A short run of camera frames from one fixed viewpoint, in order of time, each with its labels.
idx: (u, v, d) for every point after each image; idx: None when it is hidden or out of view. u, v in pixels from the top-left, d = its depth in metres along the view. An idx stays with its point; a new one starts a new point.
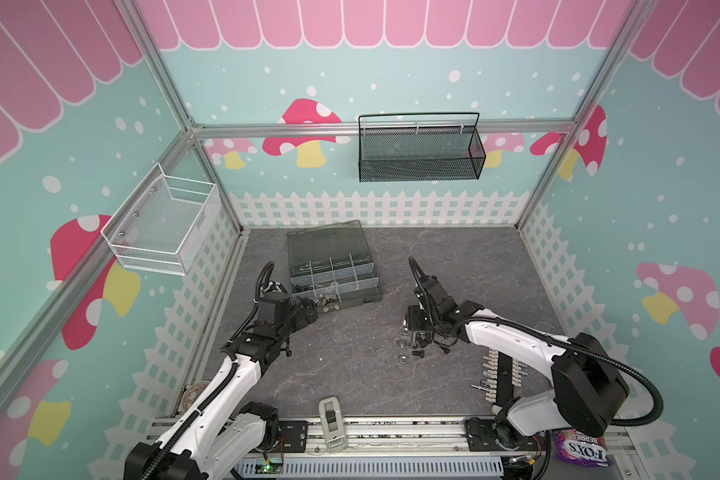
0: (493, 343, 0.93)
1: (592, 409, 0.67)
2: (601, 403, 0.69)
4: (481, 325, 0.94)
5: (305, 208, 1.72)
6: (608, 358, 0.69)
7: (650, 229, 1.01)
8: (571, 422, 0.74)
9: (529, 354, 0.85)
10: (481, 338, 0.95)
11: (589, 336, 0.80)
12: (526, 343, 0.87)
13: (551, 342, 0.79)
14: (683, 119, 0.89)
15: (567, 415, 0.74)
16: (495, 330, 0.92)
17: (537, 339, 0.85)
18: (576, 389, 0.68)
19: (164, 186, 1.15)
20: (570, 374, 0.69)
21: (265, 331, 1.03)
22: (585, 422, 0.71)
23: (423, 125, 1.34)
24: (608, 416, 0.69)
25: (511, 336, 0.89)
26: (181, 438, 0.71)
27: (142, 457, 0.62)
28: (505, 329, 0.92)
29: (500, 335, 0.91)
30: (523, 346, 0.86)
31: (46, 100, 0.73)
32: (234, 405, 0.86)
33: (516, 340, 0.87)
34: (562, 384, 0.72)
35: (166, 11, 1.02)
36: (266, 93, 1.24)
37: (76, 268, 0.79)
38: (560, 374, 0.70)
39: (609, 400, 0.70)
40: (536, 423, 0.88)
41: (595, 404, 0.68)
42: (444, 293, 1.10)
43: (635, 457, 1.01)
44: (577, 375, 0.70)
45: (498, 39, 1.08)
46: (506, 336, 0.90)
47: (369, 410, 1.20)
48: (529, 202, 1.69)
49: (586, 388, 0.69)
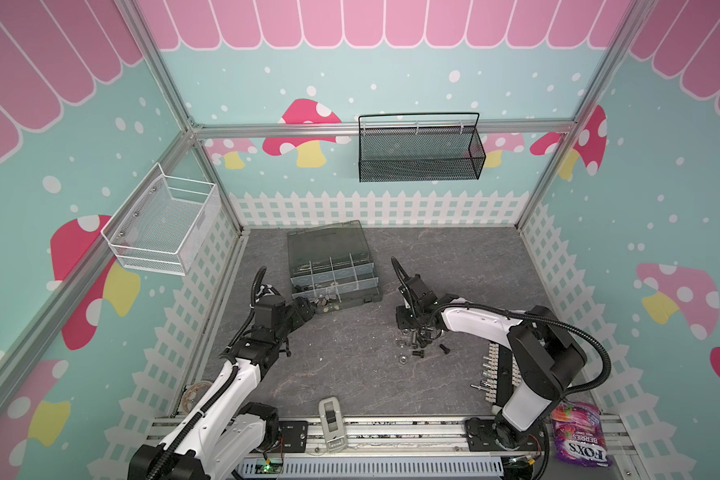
0: (466, 324, 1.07)
1: (547, 372, 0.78)
2: (558, 368, 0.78)
4: (454, 310, 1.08)
5: (305, 208, 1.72)
6: (558, 321, 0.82)
7: (650, 229, 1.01)
8: (536, 389, 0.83)
9: (494, 329, 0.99)
10: (456, 322, 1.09)
11: (544, 306, 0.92)
12: (490, 319, 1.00)
13: (508, 315, 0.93)
14: (682, 119, 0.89)
15: (531, 383, 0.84)
16: (465, 312, 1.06)
17: (498, 315, 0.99)
18: (530, 353, 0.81)
19: (164, 186, 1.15)
20: (522, 340, 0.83)
21: (263, 336, 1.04)
22: (546, 386, 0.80)
23: (423, 125, 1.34)
24: (565, 380, 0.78)
25: (478, 315, 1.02)
26: (185, 439, 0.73)
27: (146, 459, 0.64)
28: (474, 310, 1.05)
29: (469, 316, 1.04)
30: (488, 322, 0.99)
31: (46, 101, 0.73)
32: (235, 407, 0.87)
33: (481, 318, 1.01)
34: (520, 351, 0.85)
35: (165, 11, 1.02)
36: (266, 93, 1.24)
37: (75, 269, 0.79)
38: (515, 340, 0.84)
39: (566, 366, 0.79)
40: (526, 412, 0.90)
41: (550, 367, 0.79)
42: (425, 289, 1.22)
43: (635, 457, 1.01)
44: (530, 342, 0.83)
45: (498, 39, 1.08)
46: (474, 316, 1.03)
47: (369, 410, 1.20)
48: (529, 203, 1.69)
49: (540, 354, 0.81)
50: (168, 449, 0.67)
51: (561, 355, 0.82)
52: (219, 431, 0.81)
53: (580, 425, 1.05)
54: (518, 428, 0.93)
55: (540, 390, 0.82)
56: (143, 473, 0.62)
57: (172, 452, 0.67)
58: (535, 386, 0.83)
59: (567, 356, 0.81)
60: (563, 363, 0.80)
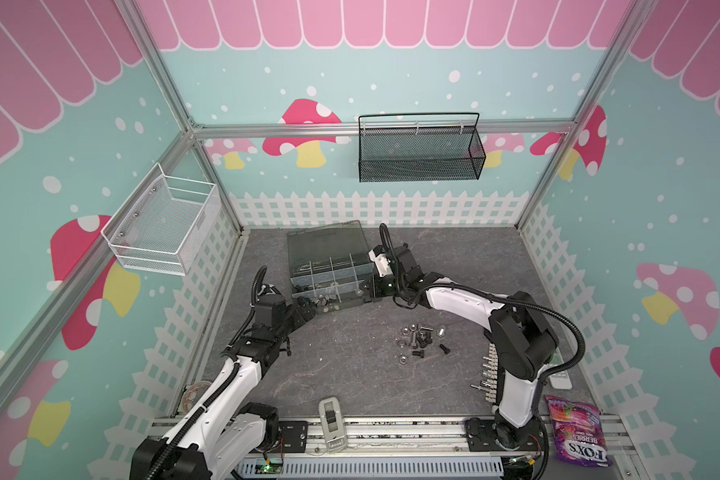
0: (448, 303, 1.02)
1: (522, 356, 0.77)
2: (531, 352, 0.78)
4: (440, 289, 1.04)
5: (305, 208, 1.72)
6: (536, 305, 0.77)
7: (650, 229, 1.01)
8: (509, 368, 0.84)
9: (476, 311, 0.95)
10: (439, 300, 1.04)
11: (524, 292, 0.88)
12: (473, 301, 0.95)
13: (491, 298, 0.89)
14: (682, 119, 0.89)
15: (505, 363, 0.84)
16: (449, 292, 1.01)
17: (482, 297, 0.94)
18: (509, 337, 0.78)
19: (164, 186, 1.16)
20: (503, 324, 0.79)
21: (263, 334, 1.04)
22: (518, 368, 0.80)
23: (423, 125, 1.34)
24: (536, 363, 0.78)
25: (461, 296, 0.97)
26: (188, 432, 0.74)
27: (149, 452, 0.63)
28: (458, 291, 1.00)
29: (452, 296, 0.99)
30: (471, 304, 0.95)
31: (46, 101, 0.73)
32: (236, 403, 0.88)
33: (464, 299, 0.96)
34: (498, 333, 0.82)
35: (165, 11, 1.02)
36: (266, 93, 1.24)
37: (76, 268, 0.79)
38: (494, 323, 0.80)
39: (539, 350, 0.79)
40: (518, 406, 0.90)
41: (525, 350, 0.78)
42: (413, 262, 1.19)
43: (635, 458, 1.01)
44: (510, 325, 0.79)
45: (498, 39, 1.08)
46: (457, 297, 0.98)
47: (369, 410, 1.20)
48: (529, 203, 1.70)
49: (517, 337, 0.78)
50: (170, 444, 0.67)
51: (535, 339, 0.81)
52: (221, 426, 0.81)
53: (580, 425, 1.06)
54: (518, 426, 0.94)
55: (512, 369, 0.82)
56: (146, 467, 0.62)
57: (174, 446, 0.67)
58: (508, 365, 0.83)
59: (542, 340, 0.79)
60: (537, 346, 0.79)
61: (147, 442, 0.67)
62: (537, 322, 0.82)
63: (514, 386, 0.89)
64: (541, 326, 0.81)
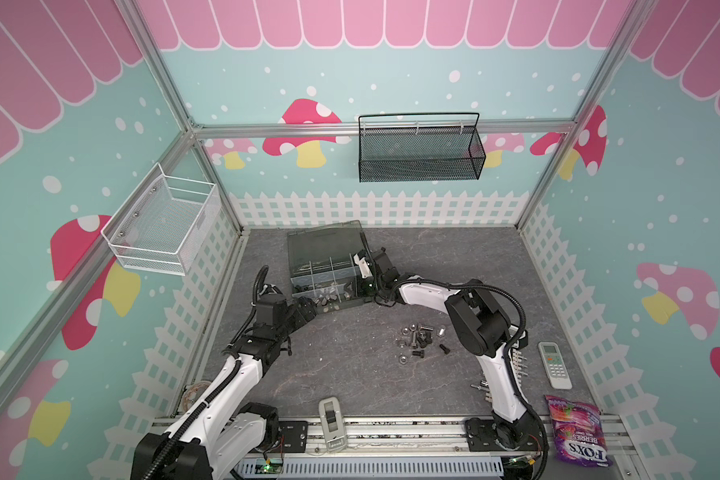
0: (417, 296, 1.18)
1: (475, 334, 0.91)
2: (484, 330, 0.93)
4: (409, 285, 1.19)
5: (305, 208, 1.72)
6: (487, 286, 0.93)
7: (649, 229, 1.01)
8: (469, 347, 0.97)
9: (440, 300, 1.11)
10: (410, 295, 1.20)
11: (476, 280, 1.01)
12: (436, 291, 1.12)
13: (449, 286, 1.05)
14: (682, 119, 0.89)
15: (464, 342, 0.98)
16: (416, 286, 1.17)
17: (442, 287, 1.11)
18: (463, 317, 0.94)
19: (164, 186, 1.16)
20: (456, 306, 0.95)
21: (264, 333, 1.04)
22: (475, 346, 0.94)
23: (423, 125, 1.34)
24: (490, 340, 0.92)
25: (426, 288, 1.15)
26: (190, 427, 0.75)
27: (151, 447, 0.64)
28: (424, 285, 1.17)
29: (419, 289, 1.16)
30: (434, 293, 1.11)
31: (46, 101, 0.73)
32: (237, 400, 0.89)
33: (429, 290, 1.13)
34: (455, 316, 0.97)
35: (166, 11, 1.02)
36: (266, 93, 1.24)
37: (76, 268, 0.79)
38: (450, 306, 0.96)
39: (492, 328, 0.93)
40: (501, 394, 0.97)
41: (478, 329, 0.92)
42: (389, 264, 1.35)
43: (635, 458, 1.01)
44: (463, 307, 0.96)
45: (498, 39, 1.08)
46: (423, 289, 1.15)
47: (369, 410, 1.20)
48: (529, 203, 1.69)
49: (471, 318, 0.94)
50: (172, 438, 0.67)
51: (489, 320, 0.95)
52: (222, 421, 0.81)
53: (580, 425, 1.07)
54: (513, 421, 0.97)
55: (471, 348, 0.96)
56: (148, 460, 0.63)
57: (175, 441, 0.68)
58: (468, 345, 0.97)
59: (493, 320, 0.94)
60: (489, 326, 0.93)
61: (150, 436, 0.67)
62: (489, 305, 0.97)
63: (492, 374, 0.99)
64: (492, 308, 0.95)
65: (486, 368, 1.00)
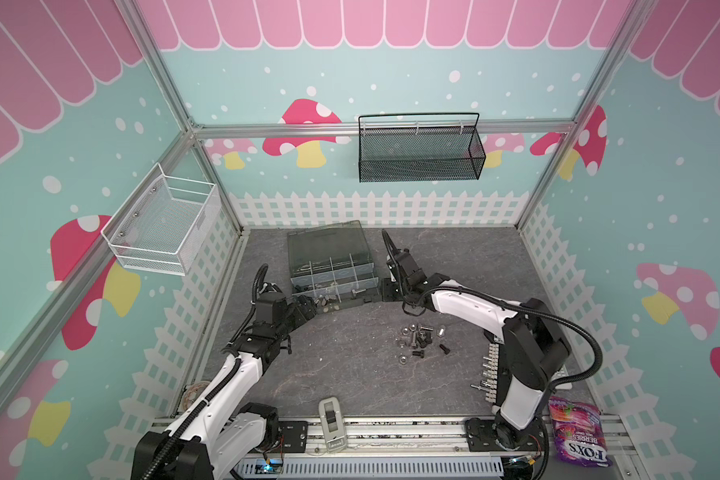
0: (458, 309, 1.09)
1: (534, 363, 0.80)
2: (544, 358, 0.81)
4: (446, 293, 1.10)
5: (305, 208, 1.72)
6: (550, 315, 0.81)
7: (649, 229, 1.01)
8: (522, 378, 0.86)
9: (487, 317, 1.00)
10: (448, 306, 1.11)
11: (538, 300, 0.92)
12: (483, 307, 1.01)
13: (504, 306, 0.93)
14: (682, 118, 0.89)
15: (520, 373, 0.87)
16: (458, 297, 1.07)
17: (492, 303, 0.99)
18: (522, 345, 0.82)
19: (164, 186, 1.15)
20: (516, 332, 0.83)
21: (264, 332, 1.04)
22: (531, 376, 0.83)
23: (423, 125, 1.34)
24: (551, 371, 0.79)
25: (471, 302, 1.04)
26: (190, 425, 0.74)
27: (152, 445, 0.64)
28: (468, 297, 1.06)
29: (461, 301, 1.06)
30: (481, 310, 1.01)
31: (46, 101, 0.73)
32: (237, 399, 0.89)
33: (475, 305, 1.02)
34: (513, 343, 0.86)
35: (166, 11, 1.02)
36: (265, 93, 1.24)
37: (76, 268, 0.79)
38: (509, 332, 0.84)
39: (553, 357, 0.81)
40: (521, 407, 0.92)
41: (538, 359, 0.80)
42: (414, 266, 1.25)
43: (636, 458, 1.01)
44: (524, 334, 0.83)
45: (498, 39, 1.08)
46: (466, 302, 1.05)
47: (369, 410, 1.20)
48: (529, 203, 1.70)
49: (530, 345, 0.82)
50: (173, 437, 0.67)
51: (549, 349, 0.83)
52: (223, 420, 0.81)
53: (580, 425, 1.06)
54: (517, 428, 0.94)
55: (526, 379, 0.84)
56: (149, 459, 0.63)
57: (175, 440, 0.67)
58: (524, 375, 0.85)
59: (555, 348, 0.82)
60: (550, 354, 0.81)
61: (150, 434, 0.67)
62: (550, 331, 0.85)
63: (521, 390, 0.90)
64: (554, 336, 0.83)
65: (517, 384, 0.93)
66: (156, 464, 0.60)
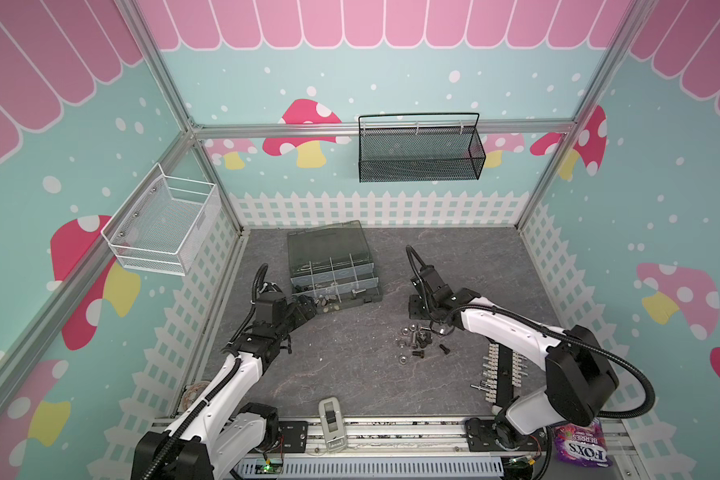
0: (490, 330, 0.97)
1: (581, 400, 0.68)
2: (589, 392, 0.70)
4: (477, 313, 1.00)
5: (305, 208, 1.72)
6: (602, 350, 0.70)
7: (649, 229, 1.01)
8: (559, 411, 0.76)
9: (524, 344, 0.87)
10: (478, 326, 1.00)
11: (585, 329, 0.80)
12: (521, 332, 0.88)
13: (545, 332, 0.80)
14: (683, 118, 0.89)
15: (556, 405, 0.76)
16: (490, 318, 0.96)
17: (532, 329, 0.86)
18: (569, 380, 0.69)
19: (164, 186, 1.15)
20: (562, 366, 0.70)
21: (264, 331, 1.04)
22: (572, 411, 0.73)
23: (423, 125, 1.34)
24: (595, 406, 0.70)
25: (506, 324, 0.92)
26: (190, 425, 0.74)
27: (152, 445, 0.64)
28: (502, 318, 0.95)
29: (495, 323, 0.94)
30: (518, 335, 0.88)
31: (46, 101, 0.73)
32: (237, 399, 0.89)
33: (510, 329, 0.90)
34: (554, 374, 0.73)
35: (166, 11, 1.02)
36: (265, 93, 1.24)
37: (76, 268, 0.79)
38: (553, 365, 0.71)
39: (597, 391, 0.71)
40: (533, 420, 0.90)
41: (585, 394, 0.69)
42: (440, 281, 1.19)
43: (636, 458, 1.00)
44: (570, 366, 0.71)
45: (498, 39, 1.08)
46: (501, 325, 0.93)
47: (369, 410, 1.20)
48: (529, 203, 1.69)
49: (578, 379, 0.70)
50: (173, 437, 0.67)
51: (594, 381, 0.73)
52: (222, 420, 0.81)
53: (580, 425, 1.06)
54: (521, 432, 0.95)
55: (565, 412, 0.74)
56: (149, 459, 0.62)
57: (175, 440, 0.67)
58: (563, 408, 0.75)
59: (601, 381, 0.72)
60: (594, 387, 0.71)
61: (149, 435, 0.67)
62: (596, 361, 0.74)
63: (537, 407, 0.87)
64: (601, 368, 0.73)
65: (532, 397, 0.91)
66: (156, 464, 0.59)
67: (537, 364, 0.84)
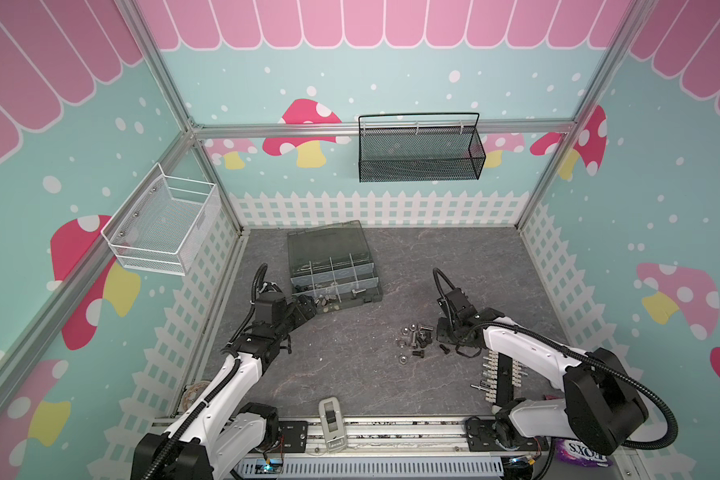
0: (512, 349, 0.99)
1: (601, 423, 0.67)
2: (612, 418, 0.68)
4: (500, 331, 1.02)
5: (305, 208, 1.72)
6: (627, 377, 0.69)
7: (649, 229, 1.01)
8: (580, 434, 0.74)
9: (545, 363, 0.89)
10: (501, 344, 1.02)
11: (608, 351, 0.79)
12: (541, 351, 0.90)
13: (565, 352, 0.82)
14: (682, 118, 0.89)
15: (578, 429, 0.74)
16: (512, 337, 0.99)
17: (552, 349, 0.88)
18: (587, 401, 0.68)
19: (164, 186, 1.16)
20: (581, 385, 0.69)
21: (263, 332, 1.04)
22: (594, 436, 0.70)
23: (423, 125, 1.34)
24: (619, 435, 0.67)
25: (527, 343, 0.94)
26: (190, 426, 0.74)
27: (151, 447, 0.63)
28: (523, 338, 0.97)
29: (516, 342, 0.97)
30: (538, 354, 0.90)
31: (46, 101, 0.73)
32: (237, 399, 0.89)
33: (531, 348, 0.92)
34: (573, 394, 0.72)
35: (166, 11, 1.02)
36: (265, 93, 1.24)
37: (76, 268, 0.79)
38: (572, 384, 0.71)
39: (622, 418, 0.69)
40: (538, 425, 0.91)
41: (606, 419, 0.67)
42: (464, 301, 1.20)
43: (636, 458, 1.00)
44: (590, 387, 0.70)
45: (498, 39, 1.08)
46: (521, 343, 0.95)
47: (369, 410, 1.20)
48: (529, 203, 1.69)
49: (598, 402, 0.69)
50: (173, 438, 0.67)
51: (618, 408, 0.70)
52: (222, 421, 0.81)
53: None
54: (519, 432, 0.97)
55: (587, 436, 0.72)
56: (148, 461, 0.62)
57: (175, 441, 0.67)
58: (584, 432, 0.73)
59: (626, 409, 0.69)
60: (618, 414, 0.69)
61: (149, 436, 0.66)
62: (620, 387, 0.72)
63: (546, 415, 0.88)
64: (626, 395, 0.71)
65: (544, 407, 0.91)
66: (155, 466, 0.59)
67: (557, 383, 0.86)
